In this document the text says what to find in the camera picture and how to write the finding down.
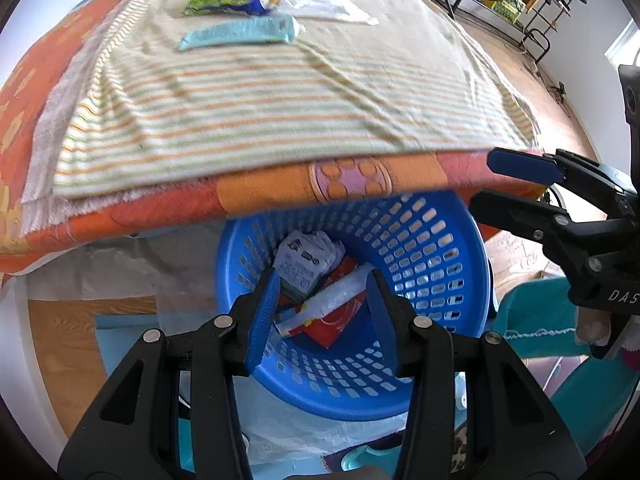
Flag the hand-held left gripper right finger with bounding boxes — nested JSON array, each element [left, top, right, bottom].
[[366, 269, 587, 480]]

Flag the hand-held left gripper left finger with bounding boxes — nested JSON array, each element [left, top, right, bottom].
[[57, 267, 281, 480]]

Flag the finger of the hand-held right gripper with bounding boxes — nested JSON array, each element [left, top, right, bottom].
[[469, 189, 622, 281], [487, 147, 634, 207]]

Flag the white ribbed plastic package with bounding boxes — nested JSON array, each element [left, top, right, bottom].
[[280, 272, 371, 336]]

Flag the green white milk carton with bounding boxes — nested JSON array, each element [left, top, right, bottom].
[[272, 231, 346, 303]]

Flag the blue plastic basket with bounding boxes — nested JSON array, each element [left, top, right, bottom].
[[215, 191, 496, 421]]

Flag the person's right hand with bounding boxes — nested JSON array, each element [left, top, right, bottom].
[[575, 305, 618, 358]]

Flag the person's teal pants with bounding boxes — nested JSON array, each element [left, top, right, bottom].
[[492, 280, 640, 466]]

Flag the black clothes rack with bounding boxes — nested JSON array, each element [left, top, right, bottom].
[[470, 0, 591, 63]]

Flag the orange floral blanket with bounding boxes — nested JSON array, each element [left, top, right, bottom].
[[0, 0, 551, 276]]

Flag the teal slipper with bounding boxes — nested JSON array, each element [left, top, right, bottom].
[[325, 447, 401, 473]]

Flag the light blue mat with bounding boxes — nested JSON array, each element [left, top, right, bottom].
[[94, 312, 201, 480]]

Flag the translucent plastic sheet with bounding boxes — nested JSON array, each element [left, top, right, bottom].
[[20, 232, 416, 471]]

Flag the yellow crate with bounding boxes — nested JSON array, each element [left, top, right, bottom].
[[482, 0, 527, 22]]

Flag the striped yellow cloth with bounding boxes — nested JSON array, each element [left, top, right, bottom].
[[20, 0, 541, 206]]

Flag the teal tube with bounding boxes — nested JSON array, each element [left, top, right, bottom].
[[178, 15, 299, 52]]

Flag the black floor cable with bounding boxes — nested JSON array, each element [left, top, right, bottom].
[[544, 81, 572, 113]]

